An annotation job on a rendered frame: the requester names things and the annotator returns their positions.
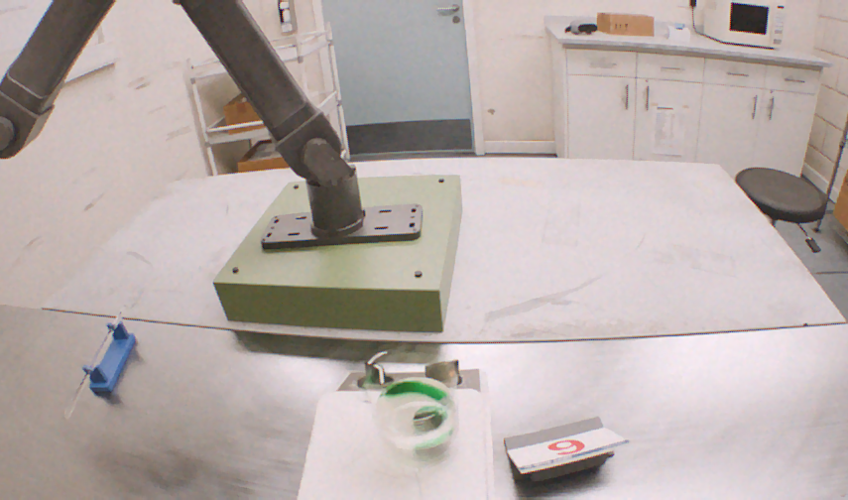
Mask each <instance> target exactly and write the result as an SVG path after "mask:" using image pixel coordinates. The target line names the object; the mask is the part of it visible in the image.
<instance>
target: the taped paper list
mask: <svg viewBox="0 0 848 500"><path fill-rule="evenodd" d="M652 106H654V112H653V129H652V143H651V154H664V155H681V156H682V153H683V141H684V131H685V120H686V108H689V105H682V106H680V105H666V104H658V103H654V102H652Z"/></svg>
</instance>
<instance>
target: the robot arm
mask: <svg viewBox="0 0 848 500"><path fill-rule="evenodd" d="M116 1H117V0H53V1H52V3H51V4H50V6H49V7H48V9H47V11H46V12H45V14H44V15H43V17H42V18H41V20H40V22H39V23H38V25H37V27H36V28H35V30H34V31H33V33H32V35H31V36H30V38H29V40H28V41H27V43H26V45H25V46H24V47H23V48H22V50H21V52H20V53H19V55H18V56H17V57H16V59H15V60H14V61H13V62H12V63H11V64H10V66H9V67H8V69H7V71H6V72H5V74H4V76H3V78H2V79H1V81H0V160H6V159H10V158H13V157H15V156H16V155H17V154H18V153H20V152H21V151H22V150H23V149H24V148H25V147H27V146H28V145H29V144H30V143H31V142H33V141H34V140H35V139H36V138H37V137H38V136H39V135H40V134H41V132H42V130H43V128H44V127H45V125H46V123H47V121H48V119H49V117H50V116H51V114H52V112H53V110H54V108H55V105H54V102H55V100H56V99H57V97H58V95H59V93H60V91H61V89H62V87H63V84H64V81H65V79H66V77H67V75H68V74H69V72H70V70H71V69H72V67H73V65H74V64H75V62H76V61H77V59H78V57H79V56H80V54H81V53H82V51H83V50H84V48H85V46H86V45H87V43H88V42H89V40H90V39H91V37H92V36H93V34H94V33H95V31H96V30H97V28H98V27H99V25H100V24H101V22H102V21H103V19H104V18H105V17H106V15H107V14H108V12H109V11H110V9H111V8H112V7H113V5H114V4H115V2H116ZM172 2H173V3H174V4H175V5H178V6H179V5H181V7H182V8H183V10H184V11H185V13H186V14H187V16H188V17H189V18H190V20H191V21H192V23H193V24H194V25H195V27H196V28H197V29H198V31H199V32H200V34H201V35H202V36H203V38H204V39H205V41H206V42H207V44H208V45H209V46H210V48H211V49H212V51H213V52H214V54H215V55H216V56H217V58H218V59H219V61H220V62H221V64H222V65H223V66H224V68H225V69H226V71H227V72H228V73H229V75H230V76H231V78H232V79H233V81H234V82H235V83H236V85H237V86H238V88H239V89H240V90H241V92H242V93H243V95H244V96H245V98H246V99H247V100H248V102H249V103H250V105H251V106H252V107H253V109H254V110H255V112H256V113H257V115H258V116H259V117H260V119H261V120H262V122H263V123H264V125H265V126H266V128H267V129H268V130H269V131H268V134H269V137H270V138H271V140H272V142H273V144H274V146H275V147H276V150H278V152H279V153H280V154H281V156H282V157H283V159H284V160H285V161H286V163H287V164H288V165H289V168H291V170H292V171H293V172H294V173H295V174H296V175H297V176H299V177H300V178H303V179H305V185H306V191H307V196H308V201H309V206H310V211H311V212H301V213H290V214H279V215H276V216H274V217H273V218H272V219H271V221H270V222H269V224H268V226H267V228H266V230H265V231H264V233H263V235H262V237H261V238H260V242H261V245H262V248H263V249H280V248H296V247H312V246H328V245H345V244H362V243H379V242H396V241H413V240H417V239H419V238H421V236H422V225H423V207H422V206H421V205H420V204H417V203H412V204H398V205H384V206H371V207H363V206H362V204H361V197H360V190H359V184H358V177H357V170H356V166H355V165H354V164H351V165H348V164H347V163H346V162H345V161H344V160H343V159H342V158H341V154H342V144H341V140H340V138H339V136H338V135H337V131H336V130H334V129H333V127H332V126H331V124H330V123H329V121H328V120H327V118H326V117H325V115H324V112H322V111H321V110H320V109H319V108H317V107H316V106H315V105H314V104H313V103H312V102H310V101H309V99H308V98H307V96H306V95H305V93H304V92H303V90H302V89H301V88H300V86H299V85H298V84H297V82H296V81H295V79H294V76H293V75H291V73H290V72H289V70H288V69H287V67H286V66H285V64H284V63H283V61H282V60H281V58H280V57H279V55H278V54H277V52H276V51H275V49H274V48H273V46H272V45H271V43H270V41H269V40H268V39H267V37H266V36H265V34H264V33H263V31H262V30H261V28H260V27H259V25H258V24H257V22H256V21H255V19H254V18H253V16H252V15H251V13H250V12H249V10H248V9H247V7H246V5H245V4H244V3H243V1H242V0H172Z"/></svg>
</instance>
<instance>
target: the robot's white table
mask: <svg viewBox="0 0 848 500"><path fill-rule="evenodd" d="M347 164H348V165H351V164H354V165H355V166H356V170H357V177H358V178H368V177H390V176H423V175H460V180H461V192H462V204H463V210H462V217H461V224H460V231H459V238H458V245H457V252H456V258H455V265H454V271H453V277H452V284H451V290H450V296H449V302H448V308H447V314H446V320H445V326H444V332H429V331H391V330H368V329H348V328H331V327H315V326H300V325H285V324H272V323H259V322H247V321H235V320H227V318H226V315H225V313H224V310H223V308H222V306H221V303H220V301H219V298H218V296H217V294H216V291H215V289H214V286H213V284H212V282H213V280H214V279H215V277H216V276H217V275H218V273H219V272H220V271H221V269H222V268H223V266H224V265H225V264H226V262H227V261H228V260H229V258H230V257H231V255H232V254H233V253H234V251H235V250H236V249H237V247H238V246H239V245H240V243H241V242H242V241H243V239H244V238H245V237H246V235H247V234H248V233H249V231H250V230H251V229H252V227H253V226H254V225H255V224H256V222H257V221H258V220H259V218H260V217H261V216H262V214H263V213H264V212H265V211H266V209H267V208H268V207H269V206H270V204H271V203H272V202H273V201H274V199H275V198H276V197H277V196H278V194H279V193H280V192H281V191H282V189H283V188H284V187H285V186H286V184H287V183H288V182H301V181H305V179H303V178H300V177H299V176H297V175H296V174H295V173H294V172H293V171H292V170H291V168H288V169H278V170H268V171H259V172H250V173H240V174H231V175H222V176H213V177H204V178H196V179H187V180H179V181H172V182H171V183H170V184H169V185H168V186H167V187H165V188H164V189H163V190H162V191H161V192H160V193H159V194H157V195H156V196H155V197H154V198H153V199H152V200H151V201H150V202H149V203H147V204H146V205H145V206H144V207H143V208H142V209H141V210H140V211H139V212H138V213H137V214H135V215H134V216H133V217H132V218H131V219H130V220H129V221H128V222H127V223H126V224H125V225H124V226H123V227H122V228H121V229H120V230H118V231H117V232H116V233H115V234H114V235H113V236H112V237H111V238H110V239H109V240H108V241H107V242H106V243H105V244H104V245H103V246H102V247H101V248H100V249H99V250H98V251H97V252H96V253H94V254H93V255H92V256H91V257H90V258H89V259H88V260H87V261H86V262H85V263H84V264H83V265H82V266H81V267H80V268H79V269H78V270H77V271H76V272H75V273H74V274H73V275H72V276H71V277H70V278H69V279H68V280H67V281H66V282H65V283H64V284H63V285H62V286H61V287H60V288H59V289H58V290H57V291H56V292H55V293H54V294H53V295H52V296H51V297H50V298H49V299H48V300H47V302H46V303H45V304H44V305H43V306H42V310H48V311H57V312H65V313H80V314H89V315H97V316H105V317H114V318H116V317H117V315H118V314H119V313H120V311H121V309H122V308H123V306H124V305H125V306H127V309H126V310H125V312H124V314H123V315H122V317H121V318H123V319H131V320H139V321H148V322H157V323H166V324H175V325H185V326H194V327H204V328H214V329H224V330H235V331H245V332H256V333H267V334H278V335H290V336H303V337H316V338H330V339H346V340H363V341H382V342H407V343H526V342H559V341H584V340H606V339H626V338H645V337H662V336H679V335H695V334H709V333H724V332H738V331H752V330H766V329H780V328H793V327H807V326H820V325H832V324H845V322H846V320H845V319H844V317H843V316H842V314H841V313H840V312H839V310H838V309H837V308H836V306H835V305H834V304H833V303H832V302H831V301H830V300H829V298H828V297H827V296H826V294H825V293H824V292H823V290H822V289H821V288H820V286H819V285H818V284H817V282H816V281H815V280H814V279H813V277H812V276H811V275H810V273H809V272H808V271H807V269H806V268H805V267H804V266H803V264H802V263H801V262H800V261H799V259H798V258H797V257H796V255H795V254H794V253H793V252H792V250H791V249H790V248H789V247H788V245H787V244H786V243H785V241H784V240H783V239H782V238H781V236H780V235H779V234H778V233H777V231H776V230H775V228H774V227H773V226H772V225H771V224H770V222H769V221H768V220H767V218H766V217H765V216H764V215H763V214H762V213H761V212H760V211H759V210H758V209H757V208H756V206H755V205H754V204H753V203H752V202H751V201H750V200H749V199H748V197H747V196H746V195H745V194H744V192H743V191H742V190H741V189H740V188H739V187H738V186H737V184H736V183H735V182H734V181H733V180H732V179H731V178H730V177H729V175H728V174H727V173H726V172H725V171H724V170H723V169H722V168H721V167H720V165H718V164H698V163H677V162H654V161H628V160H598V159H558V158H442V159H412V160H393V161H376V162H362V163H347Z"/></svg>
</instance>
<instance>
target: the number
mask: <svg viewBox="0 0 848 500"><path fill-rule="evenodd" d="M621 440H623V439H621V438H619V437H617V436H615V435H613V434H611V433H610V432H608V431H606V430H601V431H597V432H593V433H590V434H586V435H582V436H578V437H571V438H567V439H563V440H559V441H555V442H551V443H547V444H542V445H538V446H533V447H529V448H524V449H520V450H515V451H512V453H513V455H514V456H515V457H516V459H517V460H518V461H519V463H520V464H521V465H522V466H524V465H529V464H533V463H538V462H542V461H546V460H550V459H555V458H559V457H563V456H567V455H571V454H575V453H579V452H582V451H585V450H589V449H593V448H596V447H600V446H603V445H607V444H611V443H614V442H617V441H621Z"/></svg>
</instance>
